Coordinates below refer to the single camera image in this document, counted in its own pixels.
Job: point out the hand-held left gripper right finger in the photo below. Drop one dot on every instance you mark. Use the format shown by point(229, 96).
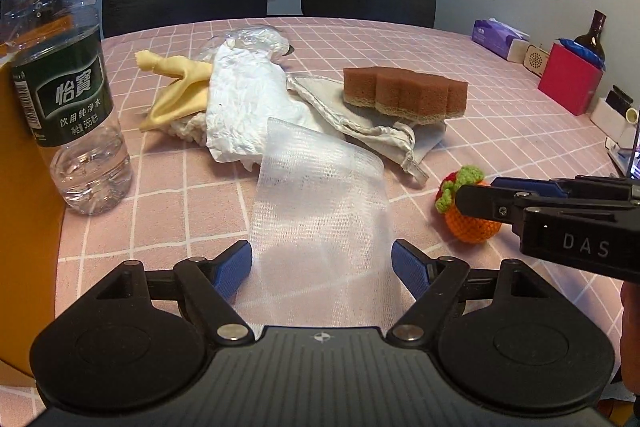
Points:
point(410, 267)

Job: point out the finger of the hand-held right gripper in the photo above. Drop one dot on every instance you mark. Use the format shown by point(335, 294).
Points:
point(490, 204)
point(525, 186)

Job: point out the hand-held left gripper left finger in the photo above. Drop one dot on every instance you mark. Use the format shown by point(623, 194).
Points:
point(234, 269)

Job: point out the orange crochet fruit toy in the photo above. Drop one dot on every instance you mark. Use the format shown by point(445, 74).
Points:
point(472, 227)

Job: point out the white mesh cloth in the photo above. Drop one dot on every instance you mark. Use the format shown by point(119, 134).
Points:
point(320, 207)

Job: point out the pink white knitted piece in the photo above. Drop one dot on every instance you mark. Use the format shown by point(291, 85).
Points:
point(190, 128)

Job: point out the white plastic bag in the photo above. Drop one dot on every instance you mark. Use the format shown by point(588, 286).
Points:
point(245, 107)

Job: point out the orange cardboard box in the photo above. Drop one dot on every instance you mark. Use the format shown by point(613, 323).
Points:
point(25, 232)

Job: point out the clear plastic water bottle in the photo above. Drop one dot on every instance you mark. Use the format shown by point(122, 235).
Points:
point(70, 107)

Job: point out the person's right forearm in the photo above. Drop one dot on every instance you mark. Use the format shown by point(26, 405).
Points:
point(632, 337)

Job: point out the pink checked tablecloth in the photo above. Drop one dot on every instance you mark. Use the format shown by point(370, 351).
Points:
point(500, 117)

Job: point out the laptop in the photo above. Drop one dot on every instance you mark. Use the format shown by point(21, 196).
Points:
point(627, 157)

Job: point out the white open box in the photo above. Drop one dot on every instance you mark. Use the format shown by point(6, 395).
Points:
point(607, 114)

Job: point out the red box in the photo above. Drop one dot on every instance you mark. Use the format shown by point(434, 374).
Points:
point(567, 82)

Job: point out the small wooden speaker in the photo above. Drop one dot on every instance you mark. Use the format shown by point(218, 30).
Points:
point(537, 59)

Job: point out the brown sponge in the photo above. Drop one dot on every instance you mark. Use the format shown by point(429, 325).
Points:
point(400, 92)

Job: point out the blue packet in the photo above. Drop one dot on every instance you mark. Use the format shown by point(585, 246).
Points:
point(580, 49)

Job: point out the purple tissue box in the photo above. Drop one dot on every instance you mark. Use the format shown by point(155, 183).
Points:
point(492, 38)

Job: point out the dark glass bottle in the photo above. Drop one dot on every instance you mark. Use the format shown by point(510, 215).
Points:
point(592, 38)

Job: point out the yellow cloth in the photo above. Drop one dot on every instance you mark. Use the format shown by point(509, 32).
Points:
point(175, 97)

